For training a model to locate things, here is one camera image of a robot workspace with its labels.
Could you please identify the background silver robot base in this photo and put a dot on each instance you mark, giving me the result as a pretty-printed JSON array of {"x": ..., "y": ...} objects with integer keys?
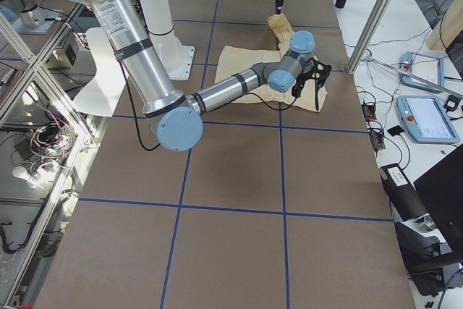
[{"x": 25, "y": 16}]

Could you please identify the metal grabber stick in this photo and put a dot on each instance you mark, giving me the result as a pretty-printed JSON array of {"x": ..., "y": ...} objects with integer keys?
[{"x": 396, "y": 67}]

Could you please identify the black cylinder device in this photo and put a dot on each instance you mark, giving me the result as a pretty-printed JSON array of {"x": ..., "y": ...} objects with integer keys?
[{"x": 401, "y": 192}]

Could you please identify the far blue teach pendant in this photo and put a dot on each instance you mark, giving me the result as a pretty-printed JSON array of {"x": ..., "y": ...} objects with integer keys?
[{"x": 427, "y": 67}]

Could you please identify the cream long sleeve shirt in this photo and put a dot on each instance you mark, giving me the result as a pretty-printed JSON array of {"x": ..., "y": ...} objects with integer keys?
[{"x": 235, "y": 60}]

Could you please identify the aluminium frame post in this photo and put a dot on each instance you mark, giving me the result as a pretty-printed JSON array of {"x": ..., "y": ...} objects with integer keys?
[{"x": 366, "y": 36}]

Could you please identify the near blue teach pendant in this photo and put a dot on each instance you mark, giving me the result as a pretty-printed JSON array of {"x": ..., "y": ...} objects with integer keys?
[{"x": 425, "y": 120}]

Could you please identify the orange black connector box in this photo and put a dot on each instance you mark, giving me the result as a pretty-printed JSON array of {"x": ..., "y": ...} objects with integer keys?
[{"x": 368, "y": 110}]

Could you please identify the black computer monitor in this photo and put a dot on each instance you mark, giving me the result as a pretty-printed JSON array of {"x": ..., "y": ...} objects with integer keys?
[{"x": 440, "y": 190}]

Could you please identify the blue teach pendant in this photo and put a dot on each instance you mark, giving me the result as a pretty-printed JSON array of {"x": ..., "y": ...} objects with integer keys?
[
  {"x": 427, "y": 67},
  {"x": 425, "y": 120}
]

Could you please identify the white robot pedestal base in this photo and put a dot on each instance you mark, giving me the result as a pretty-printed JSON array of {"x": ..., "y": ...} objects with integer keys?
[{"x": 175, "y": 57}]

